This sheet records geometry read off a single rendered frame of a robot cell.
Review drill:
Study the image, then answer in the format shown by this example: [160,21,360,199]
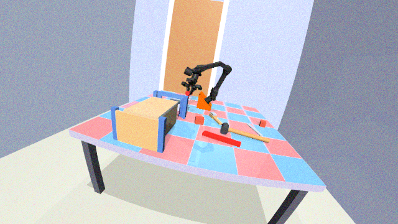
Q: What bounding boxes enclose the black-headed mallet with wooden handle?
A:
[221,123,270,142]

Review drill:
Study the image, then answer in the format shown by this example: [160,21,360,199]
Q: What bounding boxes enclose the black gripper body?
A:
[181,77,202,90]

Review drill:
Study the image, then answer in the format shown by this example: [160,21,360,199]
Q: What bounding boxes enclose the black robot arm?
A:
[184,61,232,104]

